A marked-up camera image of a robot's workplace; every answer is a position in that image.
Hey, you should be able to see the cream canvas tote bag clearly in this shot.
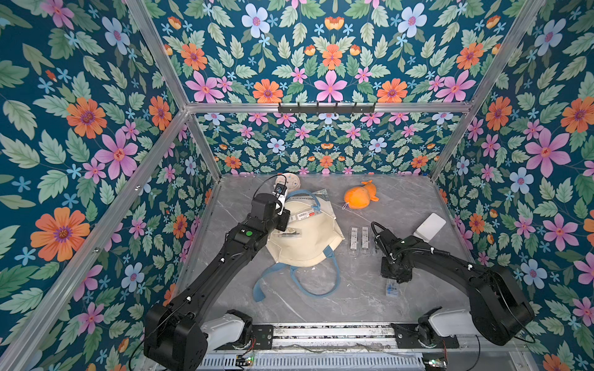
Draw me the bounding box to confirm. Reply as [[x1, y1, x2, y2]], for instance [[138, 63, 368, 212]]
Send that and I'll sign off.
[[252, 189, 344, 302]]

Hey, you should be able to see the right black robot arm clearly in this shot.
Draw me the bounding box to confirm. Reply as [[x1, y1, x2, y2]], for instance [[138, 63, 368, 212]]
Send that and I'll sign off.
[[371, 222, 535, 346]]

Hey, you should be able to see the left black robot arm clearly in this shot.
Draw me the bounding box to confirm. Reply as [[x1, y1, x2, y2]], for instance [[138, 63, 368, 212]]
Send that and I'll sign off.
[[143, 185, 290, 370]]

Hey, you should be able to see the pink round alarm clock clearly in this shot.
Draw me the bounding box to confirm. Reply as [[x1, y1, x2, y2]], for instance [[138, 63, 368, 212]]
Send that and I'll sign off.
[[275, 173, 301, 193]]

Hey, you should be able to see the white rectangular box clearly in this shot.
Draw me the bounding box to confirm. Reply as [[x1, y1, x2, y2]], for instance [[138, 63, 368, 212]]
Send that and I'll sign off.
[[413, 213, 446, 243]]

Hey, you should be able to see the orange plastic fish toy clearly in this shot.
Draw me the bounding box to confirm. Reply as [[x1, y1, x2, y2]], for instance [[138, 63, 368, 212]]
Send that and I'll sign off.
[[343, 180, 379, 210]]

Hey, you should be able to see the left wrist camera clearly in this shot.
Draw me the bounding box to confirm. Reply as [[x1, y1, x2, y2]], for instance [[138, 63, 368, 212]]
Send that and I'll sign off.
[[273, 182, 287, 215]]

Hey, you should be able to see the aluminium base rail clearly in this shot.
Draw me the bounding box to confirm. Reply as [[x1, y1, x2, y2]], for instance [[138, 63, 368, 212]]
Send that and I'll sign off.
[[196, 322, 538, 370]]

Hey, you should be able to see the black hook rail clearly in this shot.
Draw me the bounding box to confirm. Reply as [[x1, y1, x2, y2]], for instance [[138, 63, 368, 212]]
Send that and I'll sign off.
[[277, 102, 376, 115]]

